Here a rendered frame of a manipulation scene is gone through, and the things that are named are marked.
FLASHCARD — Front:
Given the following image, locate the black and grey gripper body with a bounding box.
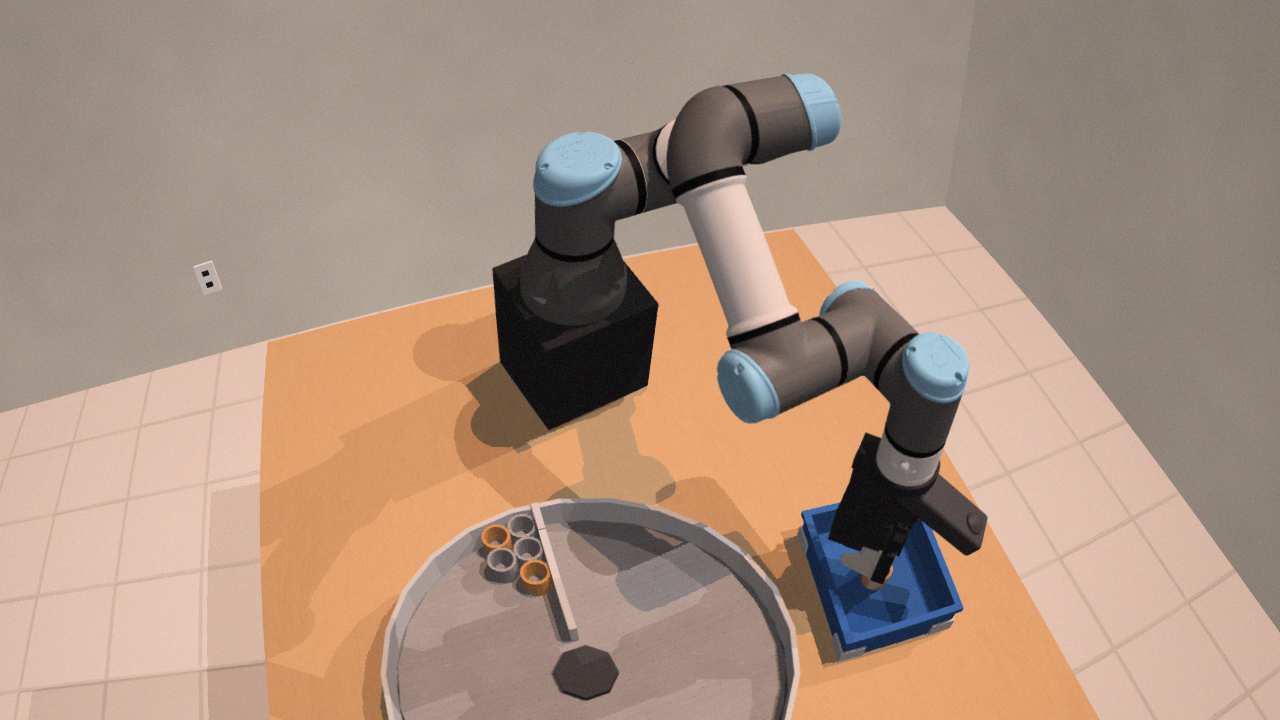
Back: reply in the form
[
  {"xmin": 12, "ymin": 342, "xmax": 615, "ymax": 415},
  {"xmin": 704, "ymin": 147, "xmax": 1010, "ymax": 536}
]
[{"xmin": 828, "ymin": 432, "xmax": 940, "ymax": 556}]

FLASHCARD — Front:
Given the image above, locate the grey metal sleeve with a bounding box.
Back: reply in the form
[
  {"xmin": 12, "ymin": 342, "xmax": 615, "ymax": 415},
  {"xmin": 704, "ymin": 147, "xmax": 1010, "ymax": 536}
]
[
  {"xmin": 486, "ymin": 548, "xmax": 520, "ymax": 584},
  {"xmin": 515, "ymin": 537, "xmax": 547, "ymax": 568},
  {"xmin": 507, "ymin": 514, "xmax": 539, "ymax": 544}
]

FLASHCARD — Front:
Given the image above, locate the bronze bushing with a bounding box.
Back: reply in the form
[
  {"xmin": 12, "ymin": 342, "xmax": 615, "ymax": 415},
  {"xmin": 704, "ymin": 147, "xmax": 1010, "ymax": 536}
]
[
  {"xmin": 481, "ymin": 525, "xmax": 515, "ymax": 555},
  {"xmin": 861, "ymin": 566, "xmax": 893, "ymax": 591},
  {"xmin": 520, "ymin": 560, "xmax": 553, "ymax": 596}
]

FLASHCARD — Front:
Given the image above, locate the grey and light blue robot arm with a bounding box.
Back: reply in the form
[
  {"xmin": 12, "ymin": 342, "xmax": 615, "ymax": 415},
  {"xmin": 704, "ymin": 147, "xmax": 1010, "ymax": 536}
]
[{"xmin": 520, "ymin": 73, "xmax": 988, "ymax": 556}]

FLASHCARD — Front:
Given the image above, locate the blue plastic crate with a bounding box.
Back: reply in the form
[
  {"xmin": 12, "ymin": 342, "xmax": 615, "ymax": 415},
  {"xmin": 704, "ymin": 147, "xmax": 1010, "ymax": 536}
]
[{"xmin": 797, "ymin": 502, "xmax": 964, "ymax": 662}]

